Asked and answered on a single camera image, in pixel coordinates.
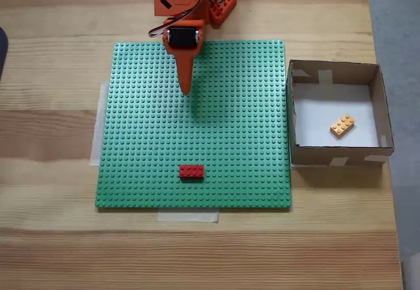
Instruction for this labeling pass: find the green lego baseplate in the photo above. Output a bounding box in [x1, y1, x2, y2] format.
[94, 39, 293, 211]

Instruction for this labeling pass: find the wide masking tape strip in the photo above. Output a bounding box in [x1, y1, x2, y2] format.
[90, 81, 111, 167]

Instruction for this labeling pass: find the gripper servo cable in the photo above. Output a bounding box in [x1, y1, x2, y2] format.
[148, 0, 203, 38]

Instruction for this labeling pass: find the yellow lego block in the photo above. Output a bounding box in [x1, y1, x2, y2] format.
[329, 114, 357, 139]

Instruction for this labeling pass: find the red lego block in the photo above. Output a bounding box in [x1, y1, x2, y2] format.
[178, 164, 206, 182]

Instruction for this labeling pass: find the black flat object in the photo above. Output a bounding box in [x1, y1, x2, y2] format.
[0, 26, 9, 84]

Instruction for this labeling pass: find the open cardboard box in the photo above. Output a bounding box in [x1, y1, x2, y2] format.
[285, 59, 396, 169]

